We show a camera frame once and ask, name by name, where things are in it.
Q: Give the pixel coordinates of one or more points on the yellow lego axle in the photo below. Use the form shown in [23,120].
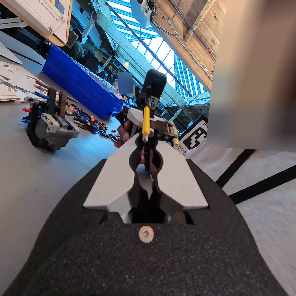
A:
[146,120]

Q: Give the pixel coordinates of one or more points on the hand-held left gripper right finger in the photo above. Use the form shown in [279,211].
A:
[182,182]

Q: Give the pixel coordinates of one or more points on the person's right hand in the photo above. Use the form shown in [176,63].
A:
[124,136]

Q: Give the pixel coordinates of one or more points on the grey and black lego model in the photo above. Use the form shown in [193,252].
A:
[55,127]

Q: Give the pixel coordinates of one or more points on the lego instruction booklet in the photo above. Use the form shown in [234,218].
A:
[16,81]

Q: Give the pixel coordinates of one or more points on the person's white striped shirt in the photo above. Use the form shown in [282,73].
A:
[266,219]

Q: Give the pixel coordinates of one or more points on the blue plastic bin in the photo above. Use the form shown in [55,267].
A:
[78,78]

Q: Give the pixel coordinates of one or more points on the small black lego assembly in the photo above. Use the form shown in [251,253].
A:
[164,129]

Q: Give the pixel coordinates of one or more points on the black and white tag board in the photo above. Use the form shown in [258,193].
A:
[194,138]

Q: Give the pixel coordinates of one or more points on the pile of loose lego pieces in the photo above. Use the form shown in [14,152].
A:
[90,122]

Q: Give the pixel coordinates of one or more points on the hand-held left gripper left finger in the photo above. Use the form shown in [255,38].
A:
[111,180]

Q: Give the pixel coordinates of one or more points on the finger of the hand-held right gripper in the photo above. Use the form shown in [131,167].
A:
[134,131]
[137,115]

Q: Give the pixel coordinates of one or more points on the wooden board with poster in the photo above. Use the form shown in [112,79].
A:
[50,16]

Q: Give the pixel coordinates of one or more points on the white flat sheet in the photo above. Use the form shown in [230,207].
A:
[8,54]

